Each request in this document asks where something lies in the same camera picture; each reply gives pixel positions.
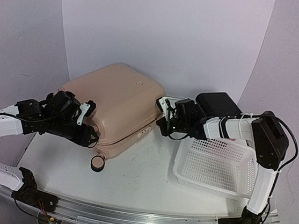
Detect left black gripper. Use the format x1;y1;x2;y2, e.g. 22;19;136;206
45;116;99;148

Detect pink hard-shell suitcase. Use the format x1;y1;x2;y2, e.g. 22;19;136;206
61;63;166;172

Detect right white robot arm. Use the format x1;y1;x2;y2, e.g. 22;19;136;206
156;97;289;224

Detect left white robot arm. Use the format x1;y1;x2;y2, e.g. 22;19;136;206
0;91;99;205

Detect white perforated plastic basket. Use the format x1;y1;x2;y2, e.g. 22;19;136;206
173;138;257;200

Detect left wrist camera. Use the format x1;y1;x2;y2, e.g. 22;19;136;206
76;100;96;126

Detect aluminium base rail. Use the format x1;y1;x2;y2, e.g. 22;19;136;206
44;196;281;224

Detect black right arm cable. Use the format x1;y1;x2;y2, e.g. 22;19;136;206
256;114;299;172

